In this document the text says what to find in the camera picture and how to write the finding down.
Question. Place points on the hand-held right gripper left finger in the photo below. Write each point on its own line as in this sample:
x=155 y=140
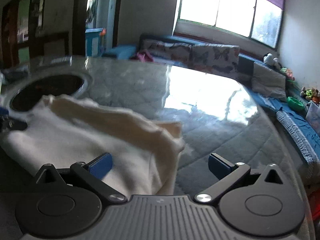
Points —
x=101 y=166

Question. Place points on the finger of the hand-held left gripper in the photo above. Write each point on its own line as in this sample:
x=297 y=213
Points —
x=15 y=125

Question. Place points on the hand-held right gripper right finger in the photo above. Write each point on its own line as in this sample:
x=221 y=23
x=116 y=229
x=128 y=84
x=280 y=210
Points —
x=219 y=165

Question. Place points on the cream garment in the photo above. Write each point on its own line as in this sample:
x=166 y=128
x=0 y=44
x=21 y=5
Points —
x=87 y=135

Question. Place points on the round black induction cooktop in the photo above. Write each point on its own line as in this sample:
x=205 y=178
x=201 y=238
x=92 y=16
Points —
x=50 y=88

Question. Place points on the grey pillow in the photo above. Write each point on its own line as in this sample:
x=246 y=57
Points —
x=268 y=81

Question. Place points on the green plastic basin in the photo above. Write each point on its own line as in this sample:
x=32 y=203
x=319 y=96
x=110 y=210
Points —
x=296 y=103

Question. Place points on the butterfly print cushion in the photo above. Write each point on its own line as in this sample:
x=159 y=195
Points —
x=167 y=51
x=215 y=60

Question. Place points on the dark wooden shelf cabinet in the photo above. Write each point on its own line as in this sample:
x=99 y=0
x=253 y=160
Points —
x=35 y=17

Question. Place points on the blue white toy cabinet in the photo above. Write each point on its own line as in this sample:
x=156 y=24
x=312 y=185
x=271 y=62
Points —
x=93 y=42

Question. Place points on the colourful plush toys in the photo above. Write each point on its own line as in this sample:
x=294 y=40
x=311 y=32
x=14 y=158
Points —
x=310 y=93

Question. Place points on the pink cloth on sofa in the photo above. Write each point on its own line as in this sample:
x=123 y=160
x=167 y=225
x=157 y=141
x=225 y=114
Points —
x=142 y=57

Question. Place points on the panda plush toy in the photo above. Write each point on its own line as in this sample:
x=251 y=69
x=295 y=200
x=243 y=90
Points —
x=271 y=60

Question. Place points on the window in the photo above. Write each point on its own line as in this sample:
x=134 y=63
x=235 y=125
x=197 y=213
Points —
x=215 y=2

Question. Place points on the dark wooden door frame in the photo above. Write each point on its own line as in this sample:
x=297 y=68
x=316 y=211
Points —
x=81 y=17

